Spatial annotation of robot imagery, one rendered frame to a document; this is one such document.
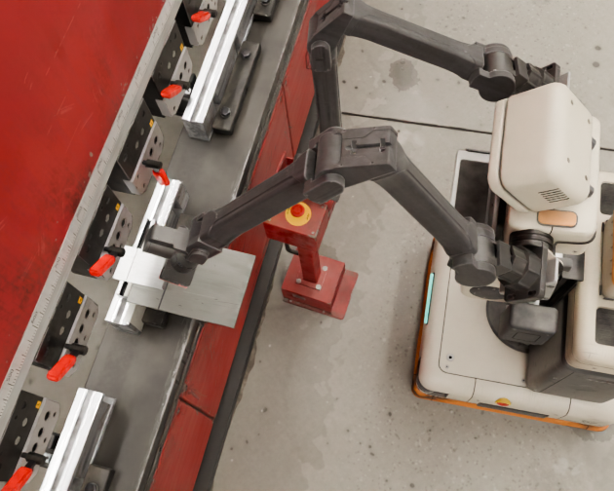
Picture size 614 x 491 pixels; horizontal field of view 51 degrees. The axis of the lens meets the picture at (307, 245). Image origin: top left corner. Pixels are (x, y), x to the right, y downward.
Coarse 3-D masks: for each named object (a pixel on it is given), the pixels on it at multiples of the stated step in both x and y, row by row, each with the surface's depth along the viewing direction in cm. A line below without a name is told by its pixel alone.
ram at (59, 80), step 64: (0, 0) 84; (64, 0) 98; (128, 0) 116; (0, 64) 87; (64, 64) 101; (128, 64) 121; (0, 128) 89; (64, 128) 105; (128, 128) 127; (0, 192) 93; (64, 192) 109; (0, 256) 96; (0, 320) 99; (0, 384) 103
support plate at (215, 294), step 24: (216, 264) 153; (240, 264) 152; (144, 288) 151; (168, 288) 151; (192, 288) 151; (216, 288) 150; (240, 288) 150; (168, 312) 150; (192, 312) 149; (216, 312) 148
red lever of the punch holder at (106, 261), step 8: (104, 248) 127; (112, 248) 127; (120, 248) 127; (104, 256) 124; (112, 256) 124; (120, 256) 127; (96, 264) 121; (104, 264) 122; (112, 264) 124; (96, 272) 120
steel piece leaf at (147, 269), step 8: (136, 256) 154; (144, 256) 154; (152, 256) 154; (136, 264) 154; (144, 264) 154; (152, 264) 153; (160, 264) 153; (136, 272) 153; (144, 272) 153; (152, 272) 153; (160, 272) 153; (128, 280) 152; (136, 280) 152; (144, 280) 152; (152, 280) 152; (160, 280) 152; (160, 288) 151
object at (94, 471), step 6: (90, 468) 146; (96, 468) 146; (102, 468) 146; (108, 468) 149; (90, 474) 146; (96, 474) 146; (102, 474) 146; (108, 474) 146; (84, 480) 146; (90, 480) 145; (96, 480) 145; (102, 480) 145; (108, 480) 146; (84, 486) 145; (102, 486) 145; (108, 486) 147
